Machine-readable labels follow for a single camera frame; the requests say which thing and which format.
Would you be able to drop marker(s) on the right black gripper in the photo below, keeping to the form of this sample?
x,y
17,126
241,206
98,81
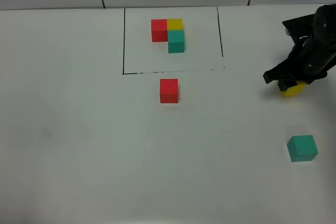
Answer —
x,y
306,62

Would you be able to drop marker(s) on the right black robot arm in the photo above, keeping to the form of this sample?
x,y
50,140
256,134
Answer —
x,y
323,29

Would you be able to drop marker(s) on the green template block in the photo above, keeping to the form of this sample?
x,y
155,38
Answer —
x,y
176,41

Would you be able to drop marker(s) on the yellow template block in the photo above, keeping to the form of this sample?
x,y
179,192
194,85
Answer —
x,y
174,24

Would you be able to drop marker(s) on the red template block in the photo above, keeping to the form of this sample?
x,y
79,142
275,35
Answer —
x,y
159,30

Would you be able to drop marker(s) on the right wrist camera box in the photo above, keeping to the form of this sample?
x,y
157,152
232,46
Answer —
x,y
299,27

